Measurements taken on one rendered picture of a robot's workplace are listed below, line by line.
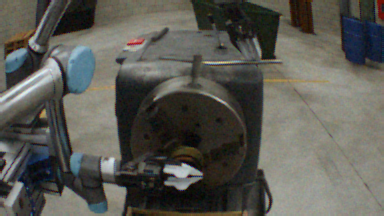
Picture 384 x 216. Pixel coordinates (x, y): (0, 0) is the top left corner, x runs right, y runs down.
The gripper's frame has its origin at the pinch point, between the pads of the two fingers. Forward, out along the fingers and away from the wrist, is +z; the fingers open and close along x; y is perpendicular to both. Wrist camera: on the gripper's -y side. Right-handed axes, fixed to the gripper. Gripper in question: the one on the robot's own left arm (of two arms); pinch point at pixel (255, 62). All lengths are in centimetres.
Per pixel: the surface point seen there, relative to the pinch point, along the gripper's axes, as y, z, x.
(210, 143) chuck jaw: 7.3, 14.5, -18.0
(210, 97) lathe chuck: 4.5, 3.9, -14.4
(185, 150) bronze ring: 14.3, 11.3, -23.0
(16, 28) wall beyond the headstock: -899, -124, -622
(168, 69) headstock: -13.3, -1.9, -25.1
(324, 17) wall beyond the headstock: -1065, 220, 287
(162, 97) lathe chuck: 4.4, 0.1, -25.6
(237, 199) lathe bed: -0.1, 40.6, -17.4
